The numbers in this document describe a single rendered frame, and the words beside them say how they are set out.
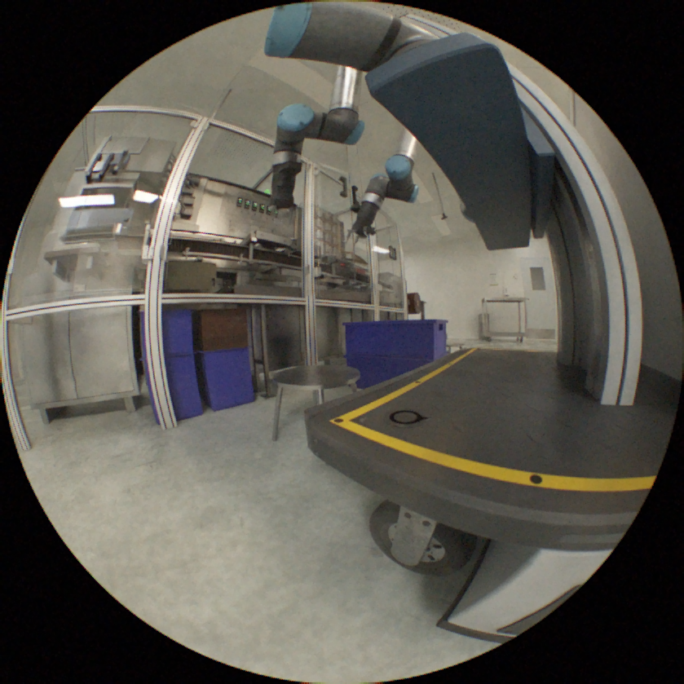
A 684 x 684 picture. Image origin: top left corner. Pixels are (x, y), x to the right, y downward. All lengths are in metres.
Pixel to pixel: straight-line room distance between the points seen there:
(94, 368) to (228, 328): 0.88
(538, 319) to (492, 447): 5.92
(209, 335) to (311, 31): 1.13
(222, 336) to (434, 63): 1.16
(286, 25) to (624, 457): 0.57
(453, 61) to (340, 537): 0.70
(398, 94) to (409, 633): 0.67
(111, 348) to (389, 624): 1.44
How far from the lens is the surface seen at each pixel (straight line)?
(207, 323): 1.10
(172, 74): 2.67
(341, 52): 0.44
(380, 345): 1.21
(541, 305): 6.10
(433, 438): 0.17
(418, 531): 0.29
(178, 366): 1.08
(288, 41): 0.43
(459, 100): 0.31
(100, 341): 1.38
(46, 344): 1.55
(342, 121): 0.66
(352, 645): 0.41
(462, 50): 0.28
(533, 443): 0.19
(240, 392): 1.19
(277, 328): 1.57
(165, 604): 0.51
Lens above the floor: 0.41
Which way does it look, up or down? 4 degrees down
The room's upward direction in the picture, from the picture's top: 2 degrees counter-clockwise
